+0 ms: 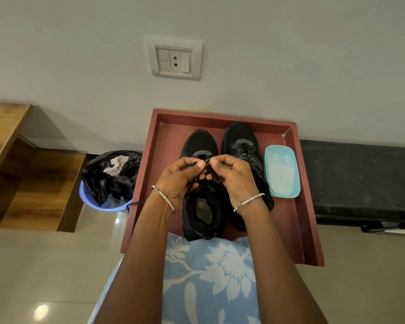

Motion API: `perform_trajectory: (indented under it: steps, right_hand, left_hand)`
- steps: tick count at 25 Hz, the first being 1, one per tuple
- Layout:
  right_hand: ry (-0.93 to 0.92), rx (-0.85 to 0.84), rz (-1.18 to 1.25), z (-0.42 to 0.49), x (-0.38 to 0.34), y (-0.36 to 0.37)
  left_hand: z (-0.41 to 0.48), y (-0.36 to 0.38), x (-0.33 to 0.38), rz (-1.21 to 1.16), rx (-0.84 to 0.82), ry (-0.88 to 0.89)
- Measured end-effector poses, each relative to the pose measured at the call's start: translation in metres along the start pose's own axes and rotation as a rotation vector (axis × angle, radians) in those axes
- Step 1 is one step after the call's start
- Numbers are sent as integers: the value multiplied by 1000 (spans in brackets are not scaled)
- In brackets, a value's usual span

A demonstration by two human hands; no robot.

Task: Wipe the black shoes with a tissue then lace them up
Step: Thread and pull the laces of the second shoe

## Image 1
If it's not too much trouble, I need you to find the blue floral garment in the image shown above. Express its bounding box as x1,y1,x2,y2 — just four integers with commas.
87,233,261,324

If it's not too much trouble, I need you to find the red wooden tray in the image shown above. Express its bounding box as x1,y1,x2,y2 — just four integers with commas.
120,108,325,267

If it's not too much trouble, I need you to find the light blue plastic container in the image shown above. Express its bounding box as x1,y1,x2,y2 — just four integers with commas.
263,144,302,199

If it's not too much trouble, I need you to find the white wall switch socket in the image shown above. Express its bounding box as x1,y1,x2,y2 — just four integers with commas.
145,34,203,81

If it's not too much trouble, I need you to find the black shoelace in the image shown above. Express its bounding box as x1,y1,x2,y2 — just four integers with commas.
184,157,224,200

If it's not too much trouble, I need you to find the purple plastic bin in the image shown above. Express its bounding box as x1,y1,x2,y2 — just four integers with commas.
79,180,133,212

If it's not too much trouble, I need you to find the brown wooden furniture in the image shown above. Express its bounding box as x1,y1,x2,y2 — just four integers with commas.
0,101,90,233

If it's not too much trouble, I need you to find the black sneaker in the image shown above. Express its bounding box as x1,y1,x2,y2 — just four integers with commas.
180,129,231,242
222,121,275,232

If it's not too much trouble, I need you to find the black padded bench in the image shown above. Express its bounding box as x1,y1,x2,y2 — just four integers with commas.
299,139,405,234

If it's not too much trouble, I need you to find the black garbage bag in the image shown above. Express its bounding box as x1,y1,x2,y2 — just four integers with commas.
81,150,143,207

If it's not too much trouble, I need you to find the person's left hand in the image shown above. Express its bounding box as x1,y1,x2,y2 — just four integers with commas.
154,157,207,211

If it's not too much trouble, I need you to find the crumpled white paper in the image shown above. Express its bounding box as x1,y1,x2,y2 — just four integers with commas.
103,155,130,177

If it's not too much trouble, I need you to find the person's right forearm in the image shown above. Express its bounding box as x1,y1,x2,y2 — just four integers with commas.
234,196,329,324

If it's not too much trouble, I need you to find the person's left forearm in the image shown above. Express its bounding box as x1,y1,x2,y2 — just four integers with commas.
94,189,175,324

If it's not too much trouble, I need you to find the silver bracelet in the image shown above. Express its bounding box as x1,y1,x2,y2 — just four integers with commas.
151,185,176,214
232,192,266,213

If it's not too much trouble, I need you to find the person's right hand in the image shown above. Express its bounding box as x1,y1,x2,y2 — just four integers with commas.
205,154,263,210

